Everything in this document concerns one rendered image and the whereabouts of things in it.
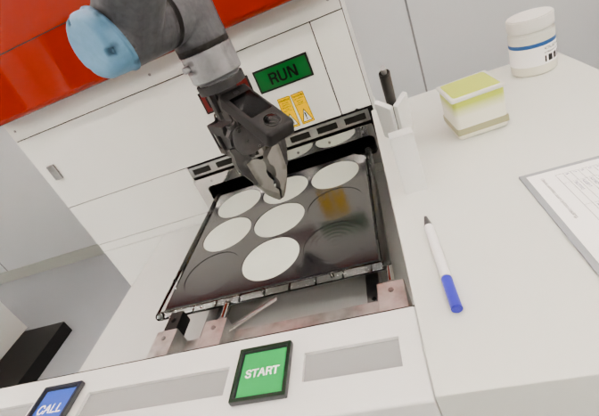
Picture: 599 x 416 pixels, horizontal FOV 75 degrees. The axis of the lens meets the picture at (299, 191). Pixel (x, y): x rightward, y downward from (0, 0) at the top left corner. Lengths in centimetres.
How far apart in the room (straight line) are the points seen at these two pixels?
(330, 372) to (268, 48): 62
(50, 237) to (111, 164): 266
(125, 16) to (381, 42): 196
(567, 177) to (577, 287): 16
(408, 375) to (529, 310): 11
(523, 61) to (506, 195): 34
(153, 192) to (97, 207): 17
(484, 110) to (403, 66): 178
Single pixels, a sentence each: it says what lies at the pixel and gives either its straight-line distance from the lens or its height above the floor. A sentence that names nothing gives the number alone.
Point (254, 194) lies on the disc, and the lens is 85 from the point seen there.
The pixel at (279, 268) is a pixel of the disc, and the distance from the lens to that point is 61.
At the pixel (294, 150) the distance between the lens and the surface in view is 88.
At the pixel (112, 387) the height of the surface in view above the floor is 96.
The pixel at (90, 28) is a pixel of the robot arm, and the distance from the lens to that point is 48.
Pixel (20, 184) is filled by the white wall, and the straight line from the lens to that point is 349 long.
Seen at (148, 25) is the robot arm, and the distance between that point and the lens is 48.
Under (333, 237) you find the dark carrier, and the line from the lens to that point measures 62.
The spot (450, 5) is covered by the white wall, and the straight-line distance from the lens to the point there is 237.
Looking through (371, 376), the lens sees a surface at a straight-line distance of 37.
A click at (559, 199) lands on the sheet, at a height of 97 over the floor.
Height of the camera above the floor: 126
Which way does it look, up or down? 27 degrees down
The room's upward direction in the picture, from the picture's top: 24 degrees counter-clockwise
